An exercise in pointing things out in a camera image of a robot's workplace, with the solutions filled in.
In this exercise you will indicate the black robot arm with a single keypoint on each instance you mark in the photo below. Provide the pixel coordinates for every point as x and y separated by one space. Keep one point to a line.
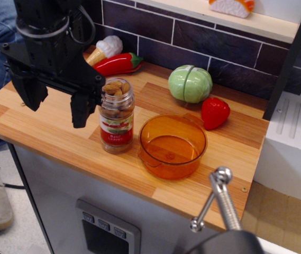
49 10

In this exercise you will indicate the green toy cabbage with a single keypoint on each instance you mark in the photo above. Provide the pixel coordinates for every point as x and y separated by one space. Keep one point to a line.
190 84

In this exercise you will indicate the orange transparent plastic pot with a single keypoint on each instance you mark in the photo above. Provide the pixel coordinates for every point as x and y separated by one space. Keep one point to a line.
172 145

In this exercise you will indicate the wooden wall shelf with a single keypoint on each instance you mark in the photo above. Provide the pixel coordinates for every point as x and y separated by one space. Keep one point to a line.
278 20

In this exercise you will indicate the toy salmon sushi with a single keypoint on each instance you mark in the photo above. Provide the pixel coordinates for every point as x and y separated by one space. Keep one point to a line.
238 8

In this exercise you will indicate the red toy strawberry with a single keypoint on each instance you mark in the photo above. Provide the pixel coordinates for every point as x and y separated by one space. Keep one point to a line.
214 112

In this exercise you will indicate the black vertical post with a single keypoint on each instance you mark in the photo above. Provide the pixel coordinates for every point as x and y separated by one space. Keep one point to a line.
284 74

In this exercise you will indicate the toy ice cream cone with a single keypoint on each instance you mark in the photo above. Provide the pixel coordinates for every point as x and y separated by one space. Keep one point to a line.
108 47

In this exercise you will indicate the clear almond jar red label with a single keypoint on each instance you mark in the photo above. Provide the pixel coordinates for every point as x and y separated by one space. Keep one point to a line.
116 115

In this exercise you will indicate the red toy chili pepper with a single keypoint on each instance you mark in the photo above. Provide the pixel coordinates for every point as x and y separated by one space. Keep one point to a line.
120 64

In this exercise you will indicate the grey oven control panel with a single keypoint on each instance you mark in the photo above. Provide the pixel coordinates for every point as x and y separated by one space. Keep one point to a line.
106 233

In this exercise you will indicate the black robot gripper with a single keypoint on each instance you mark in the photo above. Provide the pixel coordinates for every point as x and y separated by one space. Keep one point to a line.
52 56

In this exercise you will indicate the white toy sink unit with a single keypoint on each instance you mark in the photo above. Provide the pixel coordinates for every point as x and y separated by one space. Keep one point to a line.
279 165

